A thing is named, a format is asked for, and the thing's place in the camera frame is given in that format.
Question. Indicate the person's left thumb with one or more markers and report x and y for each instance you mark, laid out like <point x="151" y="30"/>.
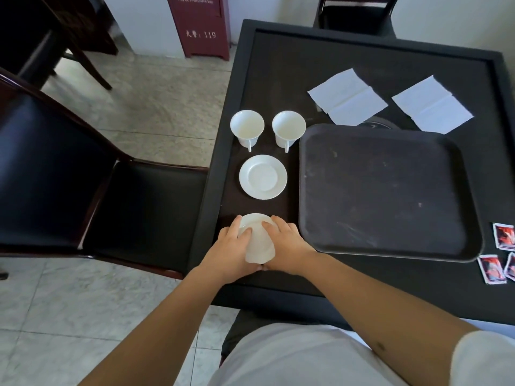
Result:
<point x="245" y="233"/>

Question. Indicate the black square table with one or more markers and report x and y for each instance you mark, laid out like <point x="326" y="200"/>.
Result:
<point x="277" y="76"/>

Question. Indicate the red and white sachet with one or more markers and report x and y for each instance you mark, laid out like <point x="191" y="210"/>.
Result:
<point x="491" y="269"/>
<point x="511" y="267"/>
<point x="505" y="237"/>

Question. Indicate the person's white shirt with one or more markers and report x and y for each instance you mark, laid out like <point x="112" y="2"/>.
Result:
<point x="305" y="357"/>

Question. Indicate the white paper napkin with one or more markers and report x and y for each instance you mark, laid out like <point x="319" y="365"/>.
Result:
<point x="348" y="98"/>
<point x="432" y="105"/>

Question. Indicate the white saucer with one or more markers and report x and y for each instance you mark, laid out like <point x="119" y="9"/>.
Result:
<point x="263" y="177"/>
<point x="259" y="241"/>

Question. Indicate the black round table hub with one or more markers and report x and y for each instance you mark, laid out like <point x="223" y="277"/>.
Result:
<point x="378" y="123"/>

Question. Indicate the person's left forearm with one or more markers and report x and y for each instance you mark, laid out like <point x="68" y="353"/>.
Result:
<point x="161" y="325"/>

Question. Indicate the dark red cabinet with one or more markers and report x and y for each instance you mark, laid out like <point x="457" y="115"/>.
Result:
<point x="199" y="24"/>

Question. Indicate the person's right hand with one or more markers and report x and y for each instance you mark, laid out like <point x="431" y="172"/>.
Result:
<point x="289" y="249"/>

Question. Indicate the dark wood black-seat chair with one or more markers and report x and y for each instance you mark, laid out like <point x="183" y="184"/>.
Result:
<point x="60" y="176"/>
<point x="48" y="32"/>
<point x="356" y="14"/>

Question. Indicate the person's left hand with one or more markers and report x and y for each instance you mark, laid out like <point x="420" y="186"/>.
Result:
<point x="225" y="257"/>

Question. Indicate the person's right forearm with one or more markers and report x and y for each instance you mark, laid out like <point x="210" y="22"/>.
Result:
<point x="386" y="309"/>

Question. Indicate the person's right thumb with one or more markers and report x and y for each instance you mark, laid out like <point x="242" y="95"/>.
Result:
<point x="268" y="227"/>

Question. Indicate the black rectangular serving tray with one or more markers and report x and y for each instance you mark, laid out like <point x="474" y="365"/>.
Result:
<point x="386" y="192"/>

